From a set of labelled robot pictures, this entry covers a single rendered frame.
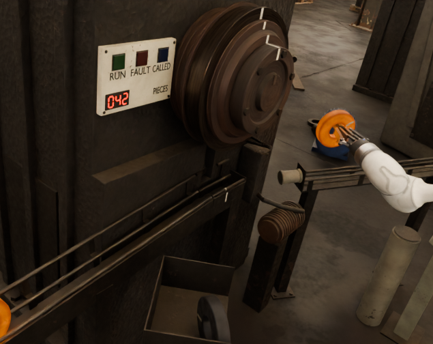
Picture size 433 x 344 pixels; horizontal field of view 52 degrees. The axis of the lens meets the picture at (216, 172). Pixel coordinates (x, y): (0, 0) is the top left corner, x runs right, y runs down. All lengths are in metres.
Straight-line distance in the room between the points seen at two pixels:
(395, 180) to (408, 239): 0.57
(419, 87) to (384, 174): 2.57
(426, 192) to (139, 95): 0.99
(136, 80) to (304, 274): 1.56
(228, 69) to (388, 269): 1.24
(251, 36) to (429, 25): 2.84
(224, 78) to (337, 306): 1.44
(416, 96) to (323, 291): 2.17
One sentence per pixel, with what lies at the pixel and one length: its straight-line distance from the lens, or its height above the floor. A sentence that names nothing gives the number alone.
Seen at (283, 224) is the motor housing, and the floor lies 0.52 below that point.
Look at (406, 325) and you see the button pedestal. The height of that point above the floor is 0.09.
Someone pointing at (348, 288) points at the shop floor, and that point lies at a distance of 2.49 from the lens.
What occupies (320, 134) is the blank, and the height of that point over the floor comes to 0.89.
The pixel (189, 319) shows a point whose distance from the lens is 1.28.
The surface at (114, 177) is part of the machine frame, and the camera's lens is 1.30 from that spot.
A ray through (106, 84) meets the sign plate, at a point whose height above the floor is 1.14.
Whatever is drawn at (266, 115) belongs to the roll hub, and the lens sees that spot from 1.47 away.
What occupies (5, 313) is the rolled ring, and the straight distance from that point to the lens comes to 1.21.
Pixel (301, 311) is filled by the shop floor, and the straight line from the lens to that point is 2.26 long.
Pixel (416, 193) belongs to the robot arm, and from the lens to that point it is 1.65.
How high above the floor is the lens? 1.56
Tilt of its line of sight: 30 degrees down
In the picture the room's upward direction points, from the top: 10 degrees clockwise
